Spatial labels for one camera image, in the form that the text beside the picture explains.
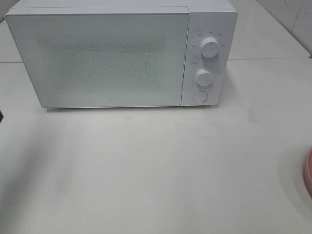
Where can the round white door button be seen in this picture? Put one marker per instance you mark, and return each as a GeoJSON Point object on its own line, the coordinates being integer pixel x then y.
{"type": "Point", "coordinates": [200, 97]}

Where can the white timer knob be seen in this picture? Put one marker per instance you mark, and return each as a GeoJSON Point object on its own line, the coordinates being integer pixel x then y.
{"type": "Point", "coordinates": [204, 77]}

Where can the pink round plate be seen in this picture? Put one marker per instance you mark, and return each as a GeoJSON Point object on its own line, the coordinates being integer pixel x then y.
{"type": "Point", "coordinates": [308, 173]}

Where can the white microwave door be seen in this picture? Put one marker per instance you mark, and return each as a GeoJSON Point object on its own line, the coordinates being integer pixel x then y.
{"type": "Point", "coordinates": [86, 61]}

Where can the white microwave oven body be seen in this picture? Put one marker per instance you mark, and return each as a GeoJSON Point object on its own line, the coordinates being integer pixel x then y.
{"type": "Point", "coordinates": [219, 23]}

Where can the upper white round knob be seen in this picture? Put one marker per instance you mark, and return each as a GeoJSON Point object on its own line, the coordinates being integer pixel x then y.
{"type": "Point", "coordinates": [209, 47]}

